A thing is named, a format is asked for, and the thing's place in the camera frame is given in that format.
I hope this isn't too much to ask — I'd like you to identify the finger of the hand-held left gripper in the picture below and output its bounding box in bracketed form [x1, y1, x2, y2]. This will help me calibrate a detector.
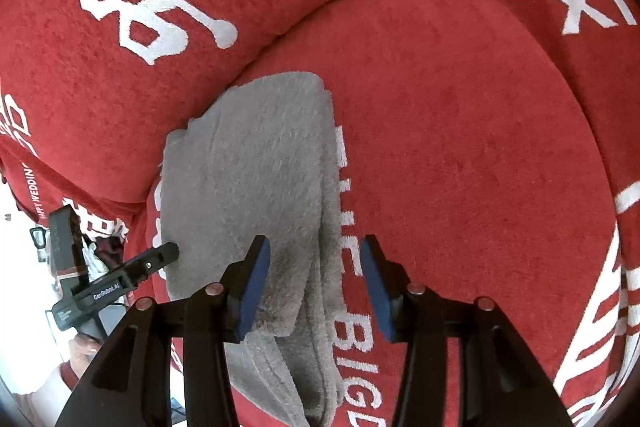
[120, 243, 180, 286]

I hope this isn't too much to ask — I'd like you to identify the person's left forearm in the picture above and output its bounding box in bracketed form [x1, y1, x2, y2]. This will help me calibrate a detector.
[9, 359, 81, 415]

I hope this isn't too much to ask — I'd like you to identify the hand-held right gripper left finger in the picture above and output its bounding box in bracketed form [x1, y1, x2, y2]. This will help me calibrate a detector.
[55, 234, 272, 427]

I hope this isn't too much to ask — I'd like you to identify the person's left hand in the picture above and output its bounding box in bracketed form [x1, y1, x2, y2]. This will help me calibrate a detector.
[69, 333, 105, 378]

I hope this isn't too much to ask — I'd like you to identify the red printed sofa cover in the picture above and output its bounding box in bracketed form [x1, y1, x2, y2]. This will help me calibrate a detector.
[0, 0, 640, 427]

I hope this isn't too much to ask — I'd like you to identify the grey fleece garment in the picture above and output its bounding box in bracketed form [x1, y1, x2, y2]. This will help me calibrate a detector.
[159, 71, 347, 427]

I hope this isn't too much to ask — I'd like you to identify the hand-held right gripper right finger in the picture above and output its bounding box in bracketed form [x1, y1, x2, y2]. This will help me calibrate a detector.
[360, 234, 576, 427]

